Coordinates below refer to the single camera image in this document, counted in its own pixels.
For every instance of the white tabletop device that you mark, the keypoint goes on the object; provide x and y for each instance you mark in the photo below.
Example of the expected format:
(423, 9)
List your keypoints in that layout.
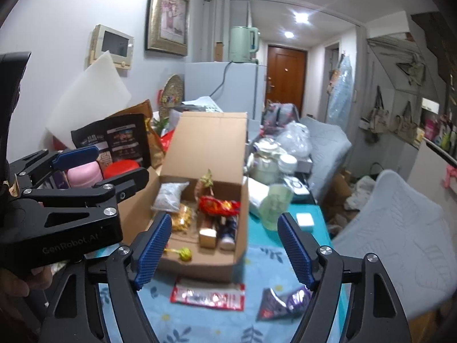
(298, 189)

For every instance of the hanging tote bag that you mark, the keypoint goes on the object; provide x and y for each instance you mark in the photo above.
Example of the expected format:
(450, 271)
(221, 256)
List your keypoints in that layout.
(406, 125)
(375, 116)

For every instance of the wall intercom panel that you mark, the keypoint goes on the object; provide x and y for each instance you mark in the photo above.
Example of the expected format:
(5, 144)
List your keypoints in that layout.
(112, 44)

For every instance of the green gold candy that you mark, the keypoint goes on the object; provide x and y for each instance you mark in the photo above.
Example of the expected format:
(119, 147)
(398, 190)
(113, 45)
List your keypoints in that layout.
(206, 184)

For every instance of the red plastic bag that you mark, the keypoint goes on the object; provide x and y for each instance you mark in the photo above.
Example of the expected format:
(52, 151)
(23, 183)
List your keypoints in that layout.
(167, 141)

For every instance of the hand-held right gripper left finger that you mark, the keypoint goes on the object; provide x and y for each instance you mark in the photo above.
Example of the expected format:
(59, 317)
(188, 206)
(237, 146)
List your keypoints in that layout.
(153, 250)

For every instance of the floral bag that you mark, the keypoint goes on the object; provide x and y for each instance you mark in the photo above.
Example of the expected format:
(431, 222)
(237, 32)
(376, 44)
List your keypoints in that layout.
(280, 114)

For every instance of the white floral cloth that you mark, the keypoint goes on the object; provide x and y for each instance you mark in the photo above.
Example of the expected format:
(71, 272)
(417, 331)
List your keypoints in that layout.
(359, 193)

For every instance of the white papers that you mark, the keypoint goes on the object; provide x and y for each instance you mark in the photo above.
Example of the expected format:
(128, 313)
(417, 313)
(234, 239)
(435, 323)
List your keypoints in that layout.
(201, 104)

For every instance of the small cardboard carton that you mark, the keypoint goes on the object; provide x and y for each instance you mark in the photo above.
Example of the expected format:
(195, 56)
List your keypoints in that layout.
(219, 51)

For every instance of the white refrigerator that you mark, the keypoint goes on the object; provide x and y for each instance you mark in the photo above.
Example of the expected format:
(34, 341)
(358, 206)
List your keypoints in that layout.
(242, 89)

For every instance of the yellow waffle packet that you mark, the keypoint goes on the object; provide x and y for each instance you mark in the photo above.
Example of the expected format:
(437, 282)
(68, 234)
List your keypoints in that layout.
(182, 219)

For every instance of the gold framed picture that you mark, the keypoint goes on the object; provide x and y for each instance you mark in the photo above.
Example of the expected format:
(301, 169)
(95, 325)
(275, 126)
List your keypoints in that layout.
(167, 10)

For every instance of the white patterned snack packet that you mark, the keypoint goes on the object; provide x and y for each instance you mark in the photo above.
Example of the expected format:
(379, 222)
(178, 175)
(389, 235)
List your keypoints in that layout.
(169, 196)

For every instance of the brown snack bag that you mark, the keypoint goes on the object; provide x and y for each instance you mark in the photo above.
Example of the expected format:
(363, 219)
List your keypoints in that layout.
(151, 139)

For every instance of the row of shelf bottles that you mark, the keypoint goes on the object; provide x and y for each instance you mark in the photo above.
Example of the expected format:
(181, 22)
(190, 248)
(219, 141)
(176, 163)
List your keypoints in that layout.
(439, 132)

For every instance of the plastic bottle green drink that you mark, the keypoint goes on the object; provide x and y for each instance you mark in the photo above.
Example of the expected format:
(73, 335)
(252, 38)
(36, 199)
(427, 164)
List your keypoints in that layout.
(276, 207)

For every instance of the brown wooden door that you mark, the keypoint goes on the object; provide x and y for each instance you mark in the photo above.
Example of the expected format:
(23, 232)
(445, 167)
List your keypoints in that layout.
(285, 78)

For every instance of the star wall decoration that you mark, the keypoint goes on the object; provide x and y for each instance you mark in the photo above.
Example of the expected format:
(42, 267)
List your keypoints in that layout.
(412, 69)

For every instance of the red canister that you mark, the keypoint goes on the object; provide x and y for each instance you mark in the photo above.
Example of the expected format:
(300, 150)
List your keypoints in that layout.
(121, 169)

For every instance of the purple label clear jar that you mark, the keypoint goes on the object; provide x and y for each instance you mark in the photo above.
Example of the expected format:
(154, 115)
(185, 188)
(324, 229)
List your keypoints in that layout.
(61, 180)

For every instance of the floor cardboard box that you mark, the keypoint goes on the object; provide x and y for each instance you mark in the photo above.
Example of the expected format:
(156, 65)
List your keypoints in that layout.
(339, 193)

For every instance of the blue white candy tube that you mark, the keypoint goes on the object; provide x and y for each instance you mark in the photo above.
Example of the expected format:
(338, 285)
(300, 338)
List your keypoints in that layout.
(227, 234)

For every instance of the white tissue roll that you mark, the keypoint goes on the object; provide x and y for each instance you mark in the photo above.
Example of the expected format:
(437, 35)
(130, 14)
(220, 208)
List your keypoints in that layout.
(259, 196)

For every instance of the ceiling light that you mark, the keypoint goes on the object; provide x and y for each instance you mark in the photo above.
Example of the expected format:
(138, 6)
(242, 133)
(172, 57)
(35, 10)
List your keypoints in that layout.
(301, 16)
(289, 34)

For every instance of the purple silver snack packet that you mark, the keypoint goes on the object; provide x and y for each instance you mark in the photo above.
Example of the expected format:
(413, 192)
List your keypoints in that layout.
(271, 303)

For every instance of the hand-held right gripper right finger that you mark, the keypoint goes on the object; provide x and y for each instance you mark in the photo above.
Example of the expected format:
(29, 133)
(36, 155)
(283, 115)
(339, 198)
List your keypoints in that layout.
(296, 250)

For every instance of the long red snack packet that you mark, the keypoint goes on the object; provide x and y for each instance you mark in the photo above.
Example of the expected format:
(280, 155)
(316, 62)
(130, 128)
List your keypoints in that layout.
(207, 296)

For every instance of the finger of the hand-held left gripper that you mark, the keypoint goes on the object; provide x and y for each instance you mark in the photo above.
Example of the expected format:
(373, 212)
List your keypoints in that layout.
(76, 155)
(132, 178)

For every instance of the white charger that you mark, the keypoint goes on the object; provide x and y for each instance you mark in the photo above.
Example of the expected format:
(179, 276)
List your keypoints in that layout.
(304, 221)

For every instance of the black stand-up pouch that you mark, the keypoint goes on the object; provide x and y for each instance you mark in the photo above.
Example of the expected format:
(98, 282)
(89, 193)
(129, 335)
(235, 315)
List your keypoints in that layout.
(121, 139)

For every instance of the glass teapot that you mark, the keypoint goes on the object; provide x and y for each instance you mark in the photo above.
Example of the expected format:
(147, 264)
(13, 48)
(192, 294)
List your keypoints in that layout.
(266, 160)

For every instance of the red yellow snack packet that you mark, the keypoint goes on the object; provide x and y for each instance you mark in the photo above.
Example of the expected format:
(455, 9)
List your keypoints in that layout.
(219, 207)

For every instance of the white foam board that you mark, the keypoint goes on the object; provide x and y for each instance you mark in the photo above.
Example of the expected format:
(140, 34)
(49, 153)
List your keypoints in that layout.
(89, 93)

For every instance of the small brown box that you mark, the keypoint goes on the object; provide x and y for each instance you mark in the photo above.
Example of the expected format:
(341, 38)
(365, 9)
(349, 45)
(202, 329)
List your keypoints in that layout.
(207, 235)

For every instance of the hanging blue plastic cover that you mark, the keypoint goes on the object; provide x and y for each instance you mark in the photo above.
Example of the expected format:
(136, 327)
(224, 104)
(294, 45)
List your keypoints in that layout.
(341, 85)

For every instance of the green electric kettle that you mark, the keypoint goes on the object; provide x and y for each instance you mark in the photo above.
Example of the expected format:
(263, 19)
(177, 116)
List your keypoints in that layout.
(242, 44)

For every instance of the clear plastic bag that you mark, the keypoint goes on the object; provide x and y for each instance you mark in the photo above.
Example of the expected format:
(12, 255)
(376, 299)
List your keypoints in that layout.
(294, 139)

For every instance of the blue floral tablecloth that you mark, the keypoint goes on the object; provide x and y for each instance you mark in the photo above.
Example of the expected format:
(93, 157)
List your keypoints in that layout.
(214, 325)

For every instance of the pink canister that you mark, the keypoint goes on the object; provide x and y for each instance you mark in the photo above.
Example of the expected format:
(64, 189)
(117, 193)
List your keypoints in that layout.
(85, 175)

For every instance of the decorative woven plate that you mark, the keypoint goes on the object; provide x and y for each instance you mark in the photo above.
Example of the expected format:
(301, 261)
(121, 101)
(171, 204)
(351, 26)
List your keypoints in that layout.
(173, 91)

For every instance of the person's left hand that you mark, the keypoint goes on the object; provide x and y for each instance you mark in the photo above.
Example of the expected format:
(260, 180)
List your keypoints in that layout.
(25, 280)

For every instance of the small purple silver packet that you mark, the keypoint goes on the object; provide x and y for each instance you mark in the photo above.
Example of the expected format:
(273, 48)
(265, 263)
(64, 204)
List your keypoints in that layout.
(299, 298)

